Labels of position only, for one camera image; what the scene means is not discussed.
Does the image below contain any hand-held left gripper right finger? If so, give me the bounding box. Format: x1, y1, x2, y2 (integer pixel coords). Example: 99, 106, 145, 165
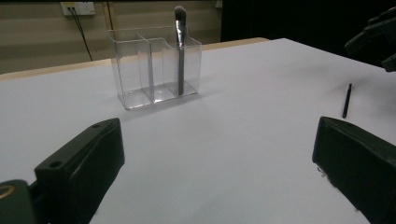
312, 116, 396, 224

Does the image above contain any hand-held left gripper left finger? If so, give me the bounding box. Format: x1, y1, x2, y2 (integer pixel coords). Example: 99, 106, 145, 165
29, 117, 126, 224

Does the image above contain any thin black pen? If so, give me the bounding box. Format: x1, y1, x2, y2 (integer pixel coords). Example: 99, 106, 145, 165
341, 82, 353, 119

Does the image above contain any clear plastic organizer box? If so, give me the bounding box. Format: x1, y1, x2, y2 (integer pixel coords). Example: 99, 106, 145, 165
106, 26, 204, 111

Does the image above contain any thick black makeup brush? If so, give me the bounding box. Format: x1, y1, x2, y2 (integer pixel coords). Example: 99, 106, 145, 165
174, 5, 189, 96

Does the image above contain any wooden table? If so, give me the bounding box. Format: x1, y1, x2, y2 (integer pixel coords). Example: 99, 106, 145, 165
0, 36, 269, 82

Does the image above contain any white table sheet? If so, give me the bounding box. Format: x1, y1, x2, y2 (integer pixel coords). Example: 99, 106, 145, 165
0, 37, 396, 224

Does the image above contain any black wall cable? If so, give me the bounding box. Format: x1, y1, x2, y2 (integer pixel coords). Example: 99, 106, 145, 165
69, 7, 93, 62

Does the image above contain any white wall outlet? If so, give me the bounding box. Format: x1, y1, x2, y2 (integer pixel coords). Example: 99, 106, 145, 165
60, 1, 96, 17

